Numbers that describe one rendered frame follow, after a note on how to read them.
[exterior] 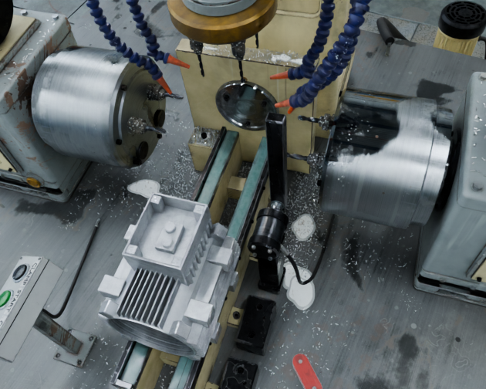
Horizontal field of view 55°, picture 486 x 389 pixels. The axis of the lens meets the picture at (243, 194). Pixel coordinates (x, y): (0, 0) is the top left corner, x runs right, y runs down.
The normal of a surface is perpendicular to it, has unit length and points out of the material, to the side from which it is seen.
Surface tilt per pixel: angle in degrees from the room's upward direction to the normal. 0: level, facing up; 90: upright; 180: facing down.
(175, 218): 0
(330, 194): 81
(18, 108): 90
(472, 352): 0
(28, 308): 64
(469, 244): 90
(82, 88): 24
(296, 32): 90
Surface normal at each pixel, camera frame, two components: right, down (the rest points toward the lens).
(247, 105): -0.30, 0.81
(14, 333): 0.81, -0.06
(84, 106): -0.27, 0.15
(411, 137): -0.18, -0.23
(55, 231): -0.08, -0.55
